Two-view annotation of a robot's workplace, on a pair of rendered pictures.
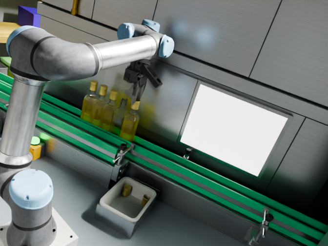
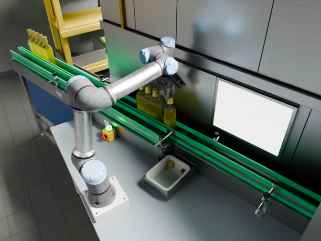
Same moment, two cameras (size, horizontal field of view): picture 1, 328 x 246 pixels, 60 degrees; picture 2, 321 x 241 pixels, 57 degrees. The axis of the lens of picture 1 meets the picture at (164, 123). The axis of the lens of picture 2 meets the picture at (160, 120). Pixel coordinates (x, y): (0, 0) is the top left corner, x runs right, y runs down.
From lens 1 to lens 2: 66 cm
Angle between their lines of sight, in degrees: 27
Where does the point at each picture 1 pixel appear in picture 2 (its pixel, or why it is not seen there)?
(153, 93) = (187, 87)
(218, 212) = (239, 185)
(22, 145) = (86, 146)
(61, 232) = (119, 195)
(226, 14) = (230, 21)
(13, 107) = (76, 125)
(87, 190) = (143, 164)
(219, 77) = (232, 74)
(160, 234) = (191, 198)
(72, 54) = (94, 98)
